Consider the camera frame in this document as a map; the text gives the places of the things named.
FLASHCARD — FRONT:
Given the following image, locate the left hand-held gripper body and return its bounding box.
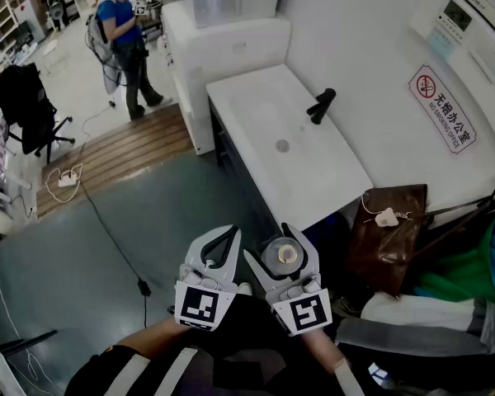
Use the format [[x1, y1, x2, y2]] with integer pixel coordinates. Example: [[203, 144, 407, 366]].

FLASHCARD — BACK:
[[173, 262, 239, 332]]

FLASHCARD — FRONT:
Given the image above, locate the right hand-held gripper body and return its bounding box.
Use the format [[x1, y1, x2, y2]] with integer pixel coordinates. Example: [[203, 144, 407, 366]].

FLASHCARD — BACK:
[[265, 274, 333, 337]]

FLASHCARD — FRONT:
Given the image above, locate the person's left forearm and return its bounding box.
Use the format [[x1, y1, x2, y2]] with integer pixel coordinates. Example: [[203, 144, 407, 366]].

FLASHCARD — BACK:
[[121, 315, 195, 363]]

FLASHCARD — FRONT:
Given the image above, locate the person's right forearm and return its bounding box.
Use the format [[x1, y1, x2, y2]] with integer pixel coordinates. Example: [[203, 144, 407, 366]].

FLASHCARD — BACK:
[[303, 328, 352, 377]]

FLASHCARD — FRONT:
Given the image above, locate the person's black striped clothing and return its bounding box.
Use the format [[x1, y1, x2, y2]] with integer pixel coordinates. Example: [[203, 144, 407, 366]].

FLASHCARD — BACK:
[[64, 293, 368, 396]]

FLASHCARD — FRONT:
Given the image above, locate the brown leather bag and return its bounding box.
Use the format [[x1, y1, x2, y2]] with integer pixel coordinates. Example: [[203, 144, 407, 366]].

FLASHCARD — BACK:
[[346, 183, 429, 299]]

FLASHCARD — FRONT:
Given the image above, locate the white bag charm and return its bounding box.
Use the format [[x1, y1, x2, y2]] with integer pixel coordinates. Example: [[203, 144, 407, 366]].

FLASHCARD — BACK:
[[361, 194, 412, 227]]

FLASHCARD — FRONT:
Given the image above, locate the dark vanity cabinet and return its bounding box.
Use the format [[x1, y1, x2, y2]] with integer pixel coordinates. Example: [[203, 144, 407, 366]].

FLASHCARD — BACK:
[[208, 97, 282, 243]]

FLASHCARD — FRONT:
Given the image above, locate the white and grey garment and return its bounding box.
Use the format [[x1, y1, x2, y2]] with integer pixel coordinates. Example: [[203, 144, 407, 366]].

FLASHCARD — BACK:
[[336, 293, 495, 356]]

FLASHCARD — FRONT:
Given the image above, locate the wooden slatted platform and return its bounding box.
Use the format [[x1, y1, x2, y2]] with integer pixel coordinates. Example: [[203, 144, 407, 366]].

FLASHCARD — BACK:
[[35, 103, 196, 219]]

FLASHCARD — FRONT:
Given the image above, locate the white power strip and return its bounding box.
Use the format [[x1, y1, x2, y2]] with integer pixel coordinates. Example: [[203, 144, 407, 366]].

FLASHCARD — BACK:
[[57, 170, 82, 188]]

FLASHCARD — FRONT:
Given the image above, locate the green and blue garment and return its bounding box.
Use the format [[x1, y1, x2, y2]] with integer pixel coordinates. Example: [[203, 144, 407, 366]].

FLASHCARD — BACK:
[[414, 203, 495, 309]]

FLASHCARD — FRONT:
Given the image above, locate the black faucet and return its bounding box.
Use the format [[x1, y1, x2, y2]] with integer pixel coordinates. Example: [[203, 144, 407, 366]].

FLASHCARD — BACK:
[[306, 87, 337, 126]]

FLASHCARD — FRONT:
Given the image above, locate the white cabinet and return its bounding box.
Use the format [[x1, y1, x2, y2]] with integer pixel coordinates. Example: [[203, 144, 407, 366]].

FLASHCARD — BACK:
[[160, 0, 292, 156]]

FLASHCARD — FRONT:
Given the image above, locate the black office chair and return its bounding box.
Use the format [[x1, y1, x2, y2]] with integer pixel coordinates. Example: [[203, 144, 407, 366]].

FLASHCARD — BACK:
[[0, 62, 76, 165]]

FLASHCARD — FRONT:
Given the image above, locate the white storage shelf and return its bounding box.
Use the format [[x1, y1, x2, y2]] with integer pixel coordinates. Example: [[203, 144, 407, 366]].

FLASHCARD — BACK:
[[0, 0, 38, 78]]

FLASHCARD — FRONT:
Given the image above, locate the black floor cable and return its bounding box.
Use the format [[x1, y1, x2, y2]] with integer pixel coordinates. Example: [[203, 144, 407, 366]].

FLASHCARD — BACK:
[[78, 138, 149, 329]]

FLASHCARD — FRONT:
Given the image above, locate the white looped cable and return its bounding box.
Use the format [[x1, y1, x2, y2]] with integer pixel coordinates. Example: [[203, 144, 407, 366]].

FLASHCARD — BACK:
[[45, 163, 84, 204]]

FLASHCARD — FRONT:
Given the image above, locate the thin white floor cable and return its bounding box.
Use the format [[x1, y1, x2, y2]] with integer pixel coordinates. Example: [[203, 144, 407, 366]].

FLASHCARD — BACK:
[[0, 245, 45, 387]]

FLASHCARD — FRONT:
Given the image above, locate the no smoking wall sign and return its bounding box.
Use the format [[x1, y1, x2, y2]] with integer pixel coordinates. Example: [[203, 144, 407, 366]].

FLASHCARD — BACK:
[[408, 64, 478, 156]]

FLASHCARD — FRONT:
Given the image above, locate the white wall control panel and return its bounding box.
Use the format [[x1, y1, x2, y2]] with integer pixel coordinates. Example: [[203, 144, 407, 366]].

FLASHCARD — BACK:
[[410, 0, 486, 64]]

